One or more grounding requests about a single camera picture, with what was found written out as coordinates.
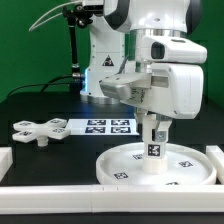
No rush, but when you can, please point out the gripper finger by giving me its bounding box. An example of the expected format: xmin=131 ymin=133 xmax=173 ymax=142
xmin=135 ymin=109 xmax=148 ymax=124
xmin=153 ymin=114 xmax=172 ymax=142

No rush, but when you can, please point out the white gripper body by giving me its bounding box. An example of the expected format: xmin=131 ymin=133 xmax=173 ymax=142
xmin=99 ymin=63 xmax=203 ymax=119

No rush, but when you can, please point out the white round table top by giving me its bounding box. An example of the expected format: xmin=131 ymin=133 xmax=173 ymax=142
xmin=96 ymin=142 xmax=217 ymax=185

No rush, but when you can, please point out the white cross-shaped table base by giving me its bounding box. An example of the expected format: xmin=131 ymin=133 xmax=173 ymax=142
xmin=12 ymin=118 xmax=71 ymax=147

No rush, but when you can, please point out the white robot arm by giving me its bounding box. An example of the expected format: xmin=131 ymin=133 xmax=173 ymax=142
xmin=81 ymin=0 xmax=207 ymax=142

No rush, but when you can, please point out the white right fence bar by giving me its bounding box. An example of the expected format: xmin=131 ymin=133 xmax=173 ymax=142
xmin=206 ymin=145 xmax=224 ymax=185

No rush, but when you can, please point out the white fence bar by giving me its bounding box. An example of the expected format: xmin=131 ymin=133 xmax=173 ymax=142
xmin=0 ymin=185 xmax=224 ymax=214
xmin=206 ymin=145 xmax=224 ymax=185
xmin=0 ymin=147 xmax=13 ymax=182

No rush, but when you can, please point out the white marker sheet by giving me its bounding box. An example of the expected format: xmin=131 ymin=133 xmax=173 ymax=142
xmin=66 ymin=119 xmax=138 ymax=136

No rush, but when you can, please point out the white front fence bar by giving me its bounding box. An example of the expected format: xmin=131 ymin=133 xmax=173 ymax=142
xmin=0 ymin=185 xmax=224 ymax=214

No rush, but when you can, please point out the white left fence bar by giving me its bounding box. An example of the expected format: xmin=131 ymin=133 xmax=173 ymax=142
xmin=0 ymin=147 xmax=13 ymax=182

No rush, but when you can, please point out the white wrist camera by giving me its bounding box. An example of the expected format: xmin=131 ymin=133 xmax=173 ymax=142
xmin=140 ymin=36 xmax=207 ymax=64

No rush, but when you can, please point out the black cable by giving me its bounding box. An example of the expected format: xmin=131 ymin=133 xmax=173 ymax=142
xmin=6 ymin=74 xmax=84 ymax=99

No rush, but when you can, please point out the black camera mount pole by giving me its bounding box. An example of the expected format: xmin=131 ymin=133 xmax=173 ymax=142
xmin=62 ymin=4 xmax=92 ymax=81

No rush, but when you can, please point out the white cable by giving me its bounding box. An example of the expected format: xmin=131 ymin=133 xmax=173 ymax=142
xmin=28 ymin=0 xmax=85 ymax=32

